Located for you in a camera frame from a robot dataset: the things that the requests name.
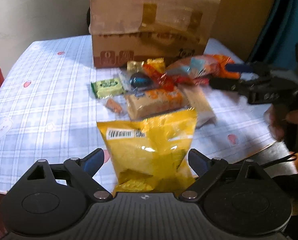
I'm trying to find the green wafer pack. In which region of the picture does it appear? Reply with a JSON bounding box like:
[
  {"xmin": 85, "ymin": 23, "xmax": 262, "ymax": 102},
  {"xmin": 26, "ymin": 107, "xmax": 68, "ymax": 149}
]
[{"xmin": 91, "ymin": 77, "xmax": 125, "ymax": 99}]

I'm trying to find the yellow chips bag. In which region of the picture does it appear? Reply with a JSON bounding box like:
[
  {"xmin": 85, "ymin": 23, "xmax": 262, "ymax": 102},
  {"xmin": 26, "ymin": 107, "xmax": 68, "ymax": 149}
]
[{"xmin": 97, "ymin": 109, "xmax": 197, "ymax": 195}]

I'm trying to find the small orange candy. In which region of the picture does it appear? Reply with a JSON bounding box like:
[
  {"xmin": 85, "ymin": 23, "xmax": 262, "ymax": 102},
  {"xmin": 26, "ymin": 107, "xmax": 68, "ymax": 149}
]
[{"xmin": 105, "ymin": 98, "xmax": 123, "ymax": 114}]

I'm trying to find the cracker clear pack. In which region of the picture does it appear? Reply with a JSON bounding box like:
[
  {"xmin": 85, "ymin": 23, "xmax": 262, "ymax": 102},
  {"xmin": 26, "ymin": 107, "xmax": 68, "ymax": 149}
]
[{"xmin": 179, "ymin": 85, "xmax": 216, "ymax": 127}]

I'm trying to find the wooden door panel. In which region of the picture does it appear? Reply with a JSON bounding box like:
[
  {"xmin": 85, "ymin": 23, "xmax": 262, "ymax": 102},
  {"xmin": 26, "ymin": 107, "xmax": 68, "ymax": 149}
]
[{"xmin": 211, "ymin": 0, "xmax": 274, "ymax": 60}]

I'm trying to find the orange snack bag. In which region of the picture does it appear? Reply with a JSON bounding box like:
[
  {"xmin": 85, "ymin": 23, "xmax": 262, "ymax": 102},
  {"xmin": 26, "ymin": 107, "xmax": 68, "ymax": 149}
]
[{"xmin": 204, "ymin": 54, "xmax": 241, "ymax": 80}]

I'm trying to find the cardboard box with plastic liner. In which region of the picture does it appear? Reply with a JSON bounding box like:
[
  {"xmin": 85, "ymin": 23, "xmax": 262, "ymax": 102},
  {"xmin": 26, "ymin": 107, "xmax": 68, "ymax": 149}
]
[{"xmin": 89, "ymin": 0, "xmax": 221, "ymax": 68}]

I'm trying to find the orange bread pack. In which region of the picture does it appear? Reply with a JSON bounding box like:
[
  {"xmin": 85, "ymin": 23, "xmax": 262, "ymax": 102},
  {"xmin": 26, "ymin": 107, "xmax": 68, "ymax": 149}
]
[{"xmin": 125, "ymin": 88, "xmax": 189, "ymax": 120}]

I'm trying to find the dark cookie clear pack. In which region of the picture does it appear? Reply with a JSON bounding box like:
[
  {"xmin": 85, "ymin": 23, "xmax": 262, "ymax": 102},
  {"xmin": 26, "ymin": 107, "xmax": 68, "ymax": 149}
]
[{"xmin": 118, "ymin": 70, "xmax": 154, "ymax": 94}]

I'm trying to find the plaid tablecloth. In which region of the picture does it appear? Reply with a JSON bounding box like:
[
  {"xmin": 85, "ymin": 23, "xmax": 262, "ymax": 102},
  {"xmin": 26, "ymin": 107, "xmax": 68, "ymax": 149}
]
[{"xmin": 0, "ymin": 35, "xmax": 274, "ymax": 192}]

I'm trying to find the yellow candy pack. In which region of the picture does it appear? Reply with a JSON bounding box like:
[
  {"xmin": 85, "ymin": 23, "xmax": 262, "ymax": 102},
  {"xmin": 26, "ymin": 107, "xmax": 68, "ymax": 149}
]
[{"xmin": 146, "ymin": 57, "xmax": 166, "ymax": 73}]

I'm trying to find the right hand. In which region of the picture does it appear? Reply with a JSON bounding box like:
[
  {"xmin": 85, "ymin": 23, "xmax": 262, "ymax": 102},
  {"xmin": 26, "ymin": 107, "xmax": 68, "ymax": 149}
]
[{"xmin": 264, "ymin": 105, "xmax": 298, "ymax": 141}]

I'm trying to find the red snack pack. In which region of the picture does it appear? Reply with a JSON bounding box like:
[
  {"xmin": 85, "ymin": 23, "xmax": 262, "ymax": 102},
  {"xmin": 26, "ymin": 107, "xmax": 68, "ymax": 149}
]
[{"xmin": 142, "ymin": 63, "xmax": 210, "ymax": 92}]

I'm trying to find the panda bread snack pack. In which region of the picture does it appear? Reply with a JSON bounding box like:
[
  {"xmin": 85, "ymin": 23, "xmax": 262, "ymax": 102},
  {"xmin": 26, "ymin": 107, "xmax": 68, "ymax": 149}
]
[{"xmin": 166, "ymin": 55, "xmax": 217, "ymax": 79}]

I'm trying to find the gold snack pack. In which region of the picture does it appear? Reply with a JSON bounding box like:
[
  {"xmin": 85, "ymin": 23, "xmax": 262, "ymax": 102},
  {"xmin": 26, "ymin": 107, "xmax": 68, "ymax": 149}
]
[{"xmin": 127, "ymin": 61, "xmax": 145, "ymax": 73}]

